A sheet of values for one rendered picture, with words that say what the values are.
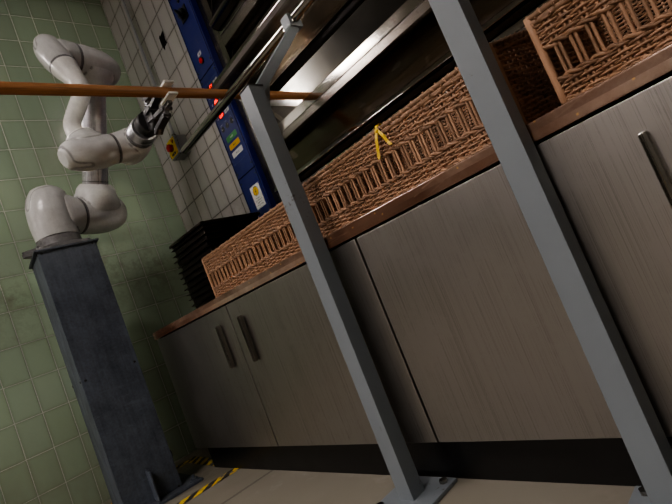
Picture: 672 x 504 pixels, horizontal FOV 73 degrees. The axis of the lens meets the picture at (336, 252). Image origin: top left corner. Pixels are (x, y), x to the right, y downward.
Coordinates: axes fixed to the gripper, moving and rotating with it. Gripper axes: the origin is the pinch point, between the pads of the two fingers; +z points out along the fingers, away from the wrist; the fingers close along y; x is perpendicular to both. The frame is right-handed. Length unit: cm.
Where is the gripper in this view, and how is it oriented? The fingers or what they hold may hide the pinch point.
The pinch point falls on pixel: (167, 92)
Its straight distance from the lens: 153.5
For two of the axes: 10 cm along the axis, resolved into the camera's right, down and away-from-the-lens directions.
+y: 3.7, 9.3, -0.8
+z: 6.2, -3.1, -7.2
